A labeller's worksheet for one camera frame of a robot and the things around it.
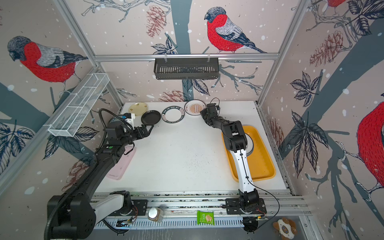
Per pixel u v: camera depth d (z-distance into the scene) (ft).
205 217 2.29
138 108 3.91
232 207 2.37
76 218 1.29
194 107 3.88
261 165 2.88
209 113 3.03
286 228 2.15
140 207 2.39
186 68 3.50
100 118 2.00
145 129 2.39
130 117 2.41
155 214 2.06
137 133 2.36
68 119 2.40
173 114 3.77
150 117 3.62
